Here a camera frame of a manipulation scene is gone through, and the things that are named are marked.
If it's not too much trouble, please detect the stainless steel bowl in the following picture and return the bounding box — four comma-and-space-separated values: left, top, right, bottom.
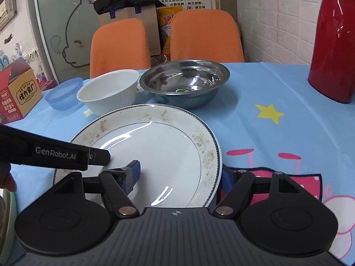
139, 59, 231, 110

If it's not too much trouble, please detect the white air conditioner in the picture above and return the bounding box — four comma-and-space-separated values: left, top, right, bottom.
0, 0, 18, 32

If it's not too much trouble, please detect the white ribbed bowl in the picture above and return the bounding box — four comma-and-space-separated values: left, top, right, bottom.
77, 69, 141, 116

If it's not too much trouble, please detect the red thermos jug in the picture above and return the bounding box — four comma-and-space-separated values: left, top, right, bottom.
307, 0, 355, 104

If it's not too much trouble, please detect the person's left hand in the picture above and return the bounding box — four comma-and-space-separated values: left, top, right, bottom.
0, 163, 17, 192

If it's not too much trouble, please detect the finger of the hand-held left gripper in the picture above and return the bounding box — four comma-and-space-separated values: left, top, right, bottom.
89, 147, 112, 167

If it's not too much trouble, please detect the brown cardboard box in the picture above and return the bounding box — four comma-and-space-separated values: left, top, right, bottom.
98, 4, 162, 56

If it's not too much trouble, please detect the black cloth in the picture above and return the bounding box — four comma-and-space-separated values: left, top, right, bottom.
93, 0, 163, 16

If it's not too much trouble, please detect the orange chair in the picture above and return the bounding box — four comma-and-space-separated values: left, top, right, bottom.
170, 9, 245, 63
89, 18, 152, 78

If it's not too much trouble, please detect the glass board with cartoon drawing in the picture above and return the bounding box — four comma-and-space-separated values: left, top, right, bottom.
33, 0, 100, 84

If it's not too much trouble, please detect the blue plastic bowl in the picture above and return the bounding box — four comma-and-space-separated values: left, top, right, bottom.
45, 78, 84, 112

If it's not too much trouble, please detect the white patterned-rim plate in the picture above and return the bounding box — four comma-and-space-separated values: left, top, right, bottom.
53, 103, 223, 208

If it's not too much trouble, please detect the yellow snack bag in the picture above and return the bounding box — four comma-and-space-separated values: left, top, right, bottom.
157, 6, 183, 56

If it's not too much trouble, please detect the orange printed carton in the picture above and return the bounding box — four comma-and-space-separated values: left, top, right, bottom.
0, 58, 44, 125

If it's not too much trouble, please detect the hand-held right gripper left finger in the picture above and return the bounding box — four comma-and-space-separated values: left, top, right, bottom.
51, 159, 142, 218

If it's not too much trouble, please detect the blue printed tablecloth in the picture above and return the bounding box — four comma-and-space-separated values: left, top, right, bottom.
6, 61, 355, 266

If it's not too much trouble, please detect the pale green object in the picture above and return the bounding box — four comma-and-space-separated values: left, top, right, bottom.
0, 190, 27, 258

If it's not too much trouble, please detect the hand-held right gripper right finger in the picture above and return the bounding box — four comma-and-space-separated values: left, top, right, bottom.
212, 166, 309, 218

